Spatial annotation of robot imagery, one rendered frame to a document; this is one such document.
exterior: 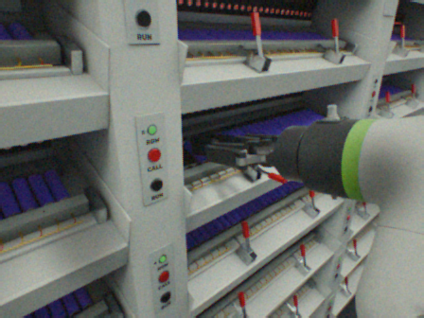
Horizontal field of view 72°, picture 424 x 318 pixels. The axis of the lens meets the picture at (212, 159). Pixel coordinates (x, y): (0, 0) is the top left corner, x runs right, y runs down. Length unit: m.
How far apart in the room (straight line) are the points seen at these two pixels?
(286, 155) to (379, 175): 0.11
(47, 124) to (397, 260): 0.34
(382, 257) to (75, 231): 0.35
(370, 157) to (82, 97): 0.29
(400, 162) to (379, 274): 0.10
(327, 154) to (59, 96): 0.28
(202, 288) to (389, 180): 0.42
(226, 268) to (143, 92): 0.43
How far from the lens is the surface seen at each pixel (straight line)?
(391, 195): 0.31
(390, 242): 0.30
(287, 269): 0.96
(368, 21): 0.90
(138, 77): 0.36
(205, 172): 0.52
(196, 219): 0.49
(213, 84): 0.43
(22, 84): 0.36
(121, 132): 0.36
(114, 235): 0.44
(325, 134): 0.35
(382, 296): 0.29
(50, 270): 0.41
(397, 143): 0.32
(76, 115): 0.34
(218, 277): 0.65
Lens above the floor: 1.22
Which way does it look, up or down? 22 degrees down
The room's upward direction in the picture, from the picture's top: straight up
